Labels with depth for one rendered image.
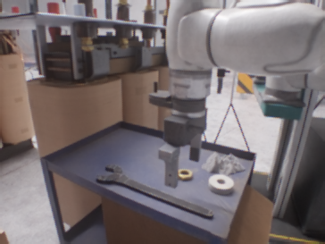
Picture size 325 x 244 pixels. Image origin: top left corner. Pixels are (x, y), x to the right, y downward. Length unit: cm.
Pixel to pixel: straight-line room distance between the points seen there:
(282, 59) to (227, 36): 9
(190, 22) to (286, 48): 17
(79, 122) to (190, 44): 80
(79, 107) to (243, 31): 87
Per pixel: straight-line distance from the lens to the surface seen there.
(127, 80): 140
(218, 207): 63
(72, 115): 110
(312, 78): 101
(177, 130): 44
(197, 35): 40
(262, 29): 34
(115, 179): 70
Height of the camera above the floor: 128
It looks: 20 degrees down
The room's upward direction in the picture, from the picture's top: 1 degrees clockwise
